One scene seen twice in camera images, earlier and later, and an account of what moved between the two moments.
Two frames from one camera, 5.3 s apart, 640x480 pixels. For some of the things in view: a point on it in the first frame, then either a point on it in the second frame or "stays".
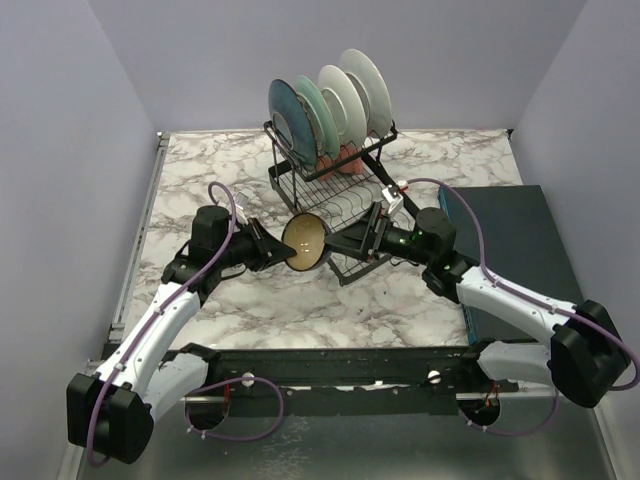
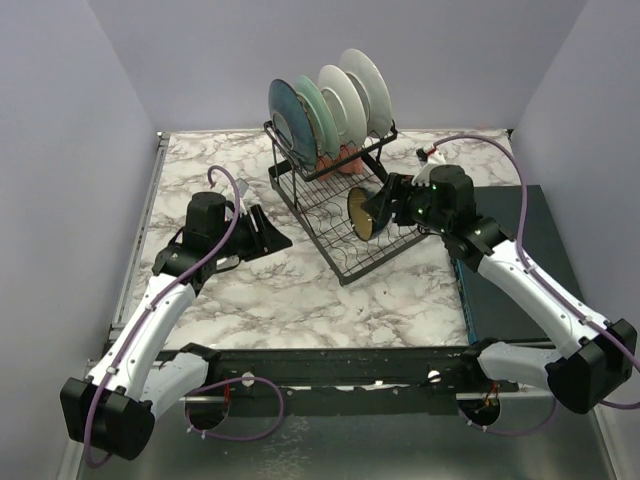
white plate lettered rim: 345,104 stays
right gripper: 364,237 to 397,186
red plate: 372,94 stays
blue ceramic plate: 292,125 stays
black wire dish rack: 342,196 stays
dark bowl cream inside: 305,233 to 364,225
